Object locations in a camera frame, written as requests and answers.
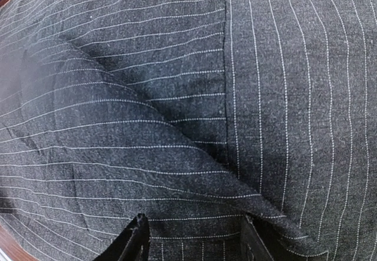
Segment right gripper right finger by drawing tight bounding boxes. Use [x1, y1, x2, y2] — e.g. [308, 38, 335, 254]
[240, 215, 282, 260]

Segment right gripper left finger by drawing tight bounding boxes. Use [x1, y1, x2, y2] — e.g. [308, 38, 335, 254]
[94, 213, 150, 261]

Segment black pinstriped long sleeve shirt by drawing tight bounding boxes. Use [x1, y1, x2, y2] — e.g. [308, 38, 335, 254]
[1, 0, 376, 260]

